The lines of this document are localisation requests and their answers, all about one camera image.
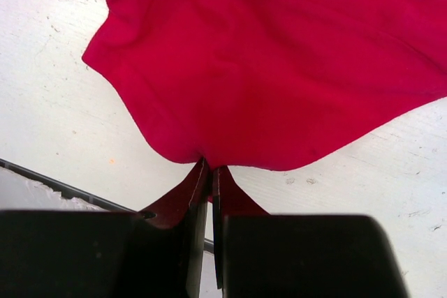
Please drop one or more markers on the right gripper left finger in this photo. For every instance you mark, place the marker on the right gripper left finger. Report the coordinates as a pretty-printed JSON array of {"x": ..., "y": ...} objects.
[{"x": 155, "y": 252}]

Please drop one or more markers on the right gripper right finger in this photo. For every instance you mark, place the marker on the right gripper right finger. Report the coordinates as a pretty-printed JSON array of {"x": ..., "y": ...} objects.
[{"x": 258, "y": 254}]

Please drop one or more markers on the red t shirt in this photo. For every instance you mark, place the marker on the red t shirt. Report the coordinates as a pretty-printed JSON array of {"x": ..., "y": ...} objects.
[{"x": 274, "y": 84}]

